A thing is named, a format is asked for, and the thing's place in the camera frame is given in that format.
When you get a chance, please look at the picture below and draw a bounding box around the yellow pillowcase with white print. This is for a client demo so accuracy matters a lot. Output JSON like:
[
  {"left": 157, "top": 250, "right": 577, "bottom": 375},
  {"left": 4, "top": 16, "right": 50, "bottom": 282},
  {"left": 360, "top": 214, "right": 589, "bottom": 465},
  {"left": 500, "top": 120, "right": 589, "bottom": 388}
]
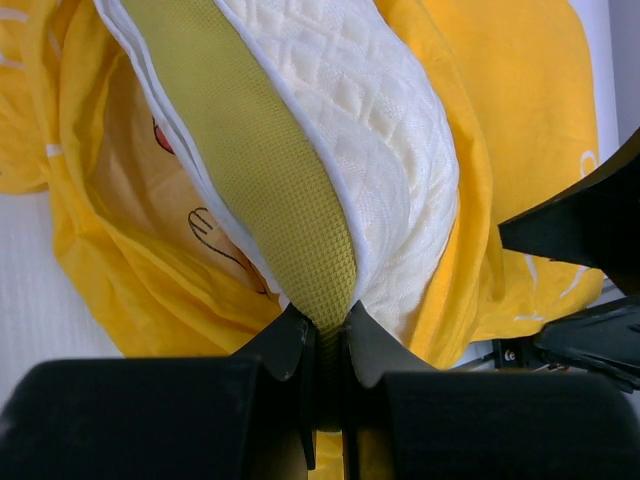
[{"left": 1, "top": 1, "right": 603, "bottom": 395}]

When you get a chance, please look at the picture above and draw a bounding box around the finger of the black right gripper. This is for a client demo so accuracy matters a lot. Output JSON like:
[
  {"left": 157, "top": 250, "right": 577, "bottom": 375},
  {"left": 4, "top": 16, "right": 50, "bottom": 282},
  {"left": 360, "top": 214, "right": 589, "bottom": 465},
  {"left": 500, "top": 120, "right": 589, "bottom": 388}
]
[
  {"left": 499, "top": 132, "right": 639, "bottom": 295},
  {"left": 533, "top": 295, "right": 639, "bottom": 393}
]

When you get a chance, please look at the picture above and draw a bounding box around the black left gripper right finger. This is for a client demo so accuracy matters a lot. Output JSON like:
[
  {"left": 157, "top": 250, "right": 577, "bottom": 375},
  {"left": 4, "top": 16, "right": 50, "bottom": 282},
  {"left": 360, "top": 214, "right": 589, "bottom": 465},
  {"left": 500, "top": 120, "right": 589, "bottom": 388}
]
[{"left": 342, "top": 305, "right": 639, "bottom": 479}]

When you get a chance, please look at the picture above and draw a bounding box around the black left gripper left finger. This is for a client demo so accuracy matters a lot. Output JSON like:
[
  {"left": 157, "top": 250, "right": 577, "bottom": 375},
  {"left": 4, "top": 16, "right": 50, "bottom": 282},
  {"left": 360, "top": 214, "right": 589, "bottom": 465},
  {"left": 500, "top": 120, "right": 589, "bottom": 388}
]
[{"left": 1, "top": 308, "right": 316, "bottom": 479}]

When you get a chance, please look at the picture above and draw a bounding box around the white quilted pillow green band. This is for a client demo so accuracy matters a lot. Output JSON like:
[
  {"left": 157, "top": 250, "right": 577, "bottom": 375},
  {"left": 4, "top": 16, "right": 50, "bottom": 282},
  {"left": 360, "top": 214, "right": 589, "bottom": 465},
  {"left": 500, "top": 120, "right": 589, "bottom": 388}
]
[{"left": 92, "top": 0, "right": 461, "bottom": 436}]

